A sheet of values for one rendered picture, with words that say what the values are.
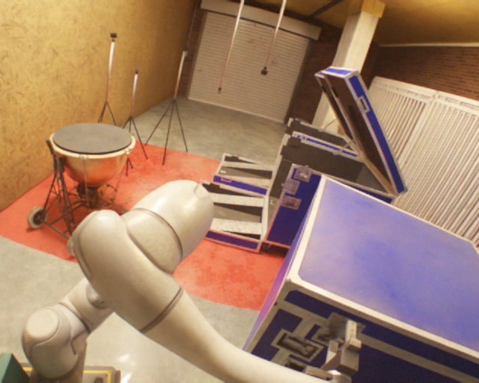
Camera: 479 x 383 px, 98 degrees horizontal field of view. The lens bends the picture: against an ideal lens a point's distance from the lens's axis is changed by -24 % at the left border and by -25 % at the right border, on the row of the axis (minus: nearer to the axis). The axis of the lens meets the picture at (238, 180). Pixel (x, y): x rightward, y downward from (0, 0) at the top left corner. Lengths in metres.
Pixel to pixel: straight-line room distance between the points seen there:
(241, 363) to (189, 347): 0.09
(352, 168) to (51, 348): 3.03
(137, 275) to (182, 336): 0.11
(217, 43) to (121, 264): 7.65
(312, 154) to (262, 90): 5.11
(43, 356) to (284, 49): 7.79
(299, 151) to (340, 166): 0.51
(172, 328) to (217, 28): 7.75
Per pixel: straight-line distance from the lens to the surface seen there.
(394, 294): 1.08
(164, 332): 0.41
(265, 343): 1.15
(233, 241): 2.50
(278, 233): 2.41
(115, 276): 0.39
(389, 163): 2.29
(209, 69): 7.93
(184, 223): 0.45
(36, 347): 0.92
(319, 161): 3.05
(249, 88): 7.89
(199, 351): 0.44
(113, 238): 0.39
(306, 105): 8.25
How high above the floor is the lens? 1.65
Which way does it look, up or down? 26 degrees down
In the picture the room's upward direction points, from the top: 16 degrees clockwise
